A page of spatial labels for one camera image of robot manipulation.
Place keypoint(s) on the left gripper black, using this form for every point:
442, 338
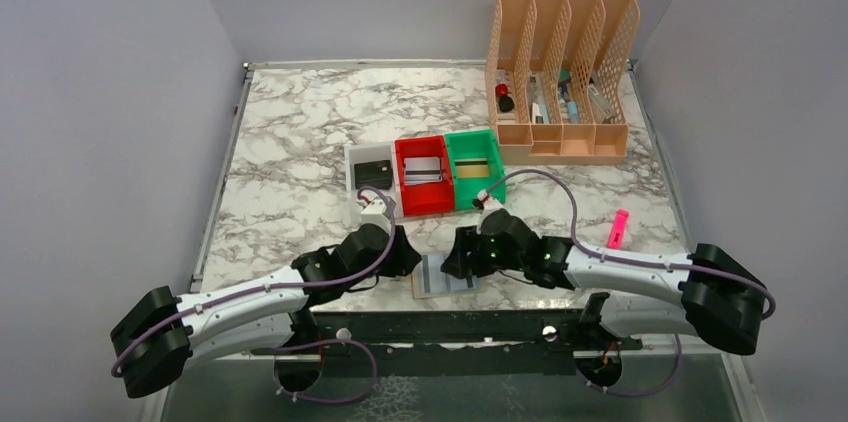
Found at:
402, 254

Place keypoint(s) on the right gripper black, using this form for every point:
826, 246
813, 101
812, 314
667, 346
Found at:
463, 256

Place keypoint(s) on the green plastic bin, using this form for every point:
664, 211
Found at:
470, 145

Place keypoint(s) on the red plastic bin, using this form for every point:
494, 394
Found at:
431, 198

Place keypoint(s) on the silver credit card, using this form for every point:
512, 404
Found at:
422, 170

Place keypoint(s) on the white plastic bin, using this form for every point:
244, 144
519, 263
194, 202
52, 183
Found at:
364, 153

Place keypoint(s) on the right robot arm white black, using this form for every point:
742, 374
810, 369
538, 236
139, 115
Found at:
706, 293

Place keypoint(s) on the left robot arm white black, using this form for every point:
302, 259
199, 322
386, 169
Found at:
165, 334

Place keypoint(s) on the black credit card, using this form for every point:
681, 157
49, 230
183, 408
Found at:
378, 174

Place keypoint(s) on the gold credit card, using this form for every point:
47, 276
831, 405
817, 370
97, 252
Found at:
472, 168

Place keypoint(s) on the pink highlighter marker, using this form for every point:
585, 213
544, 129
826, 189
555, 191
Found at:
618, 229

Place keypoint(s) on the red black item in organizer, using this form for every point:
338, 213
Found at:
505, 102

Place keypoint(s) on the stationery items in organizer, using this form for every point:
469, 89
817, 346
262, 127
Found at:
601, 107

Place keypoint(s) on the orange mesh file organizer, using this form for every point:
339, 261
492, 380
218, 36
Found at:
552, 77

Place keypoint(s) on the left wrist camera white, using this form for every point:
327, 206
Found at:
379, 213

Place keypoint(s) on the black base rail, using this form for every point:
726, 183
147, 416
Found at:
443, 343

